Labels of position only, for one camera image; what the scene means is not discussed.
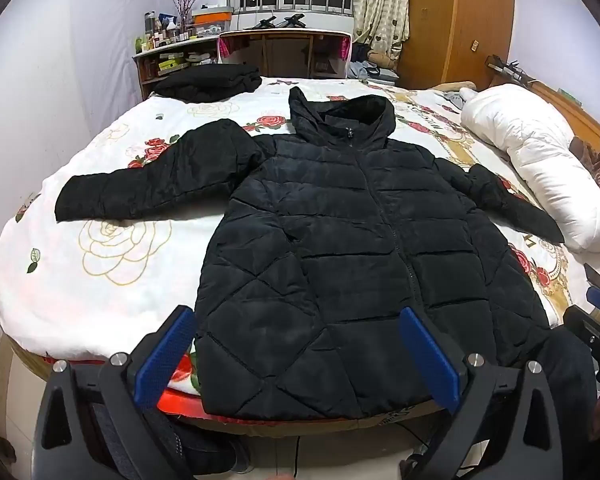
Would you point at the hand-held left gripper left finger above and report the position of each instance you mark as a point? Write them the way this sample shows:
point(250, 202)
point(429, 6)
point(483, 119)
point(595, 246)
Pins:
point(162, 360)

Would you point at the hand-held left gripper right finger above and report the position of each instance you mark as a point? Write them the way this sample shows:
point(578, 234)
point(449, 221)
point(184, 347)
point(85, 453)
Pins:
point(430, 360)

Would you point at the black hooded puffer jacket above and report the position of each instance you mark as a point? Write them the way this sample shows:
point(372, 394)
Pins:
point(330, 240)

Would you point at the pile of clothes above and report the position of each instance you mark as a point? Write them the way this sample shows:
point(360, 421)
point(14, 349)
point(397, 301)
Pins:
point(372, 62)

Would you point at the rose printed blanket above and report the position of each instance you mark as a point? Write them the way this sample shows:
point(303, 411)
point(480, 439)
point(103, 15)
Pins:
point(105, 285)

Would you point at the white duvet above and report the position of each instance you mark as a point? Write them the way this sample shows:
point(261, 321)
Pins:
point(535, 160)

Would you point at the wooden headboard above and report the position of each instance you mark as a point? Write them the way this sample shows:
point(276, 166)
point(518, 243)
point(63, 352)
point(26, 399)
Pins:
point(565, 100)

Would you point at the grey cloth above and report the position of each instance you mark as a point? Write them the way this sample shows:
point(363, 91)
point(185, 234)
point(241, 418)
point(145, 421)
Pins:
point(455, 99)

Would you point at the folded black garment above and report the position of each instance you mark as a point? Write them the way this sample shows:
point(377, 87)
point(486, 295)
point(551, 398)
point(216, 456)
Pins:
point(207, 82)

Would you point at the wooden shelf unit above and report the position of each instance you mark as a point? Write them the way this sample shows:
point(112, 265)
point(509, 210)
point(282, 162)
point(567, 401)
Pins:
point(175, 62)

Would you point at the wooden wardrobe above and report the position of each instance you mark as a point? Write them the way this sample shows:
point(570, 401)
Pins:
point(455, 15)

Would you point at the group of bottles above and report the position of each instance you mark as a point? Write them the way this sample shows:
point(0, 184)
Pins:
point(165, 32)

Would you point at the orange storage box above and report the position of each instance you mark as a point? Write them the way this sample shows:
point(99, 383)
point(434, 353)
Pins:
point(212, 19)

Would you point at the wooden desk with white edge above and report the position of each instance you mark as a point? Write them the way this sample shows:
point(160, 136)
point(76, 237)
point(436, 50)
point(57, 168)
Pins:
point(285, 35)

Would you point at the heart patterned curtain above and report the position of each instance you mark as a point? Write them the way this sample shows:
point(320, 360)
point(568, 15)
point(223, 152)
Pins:
point(382, 5)

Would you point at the black tools on desk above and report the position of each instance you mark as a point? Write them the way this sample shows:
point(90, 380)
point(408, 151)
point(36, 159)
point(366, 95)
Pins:
point(280, 22)

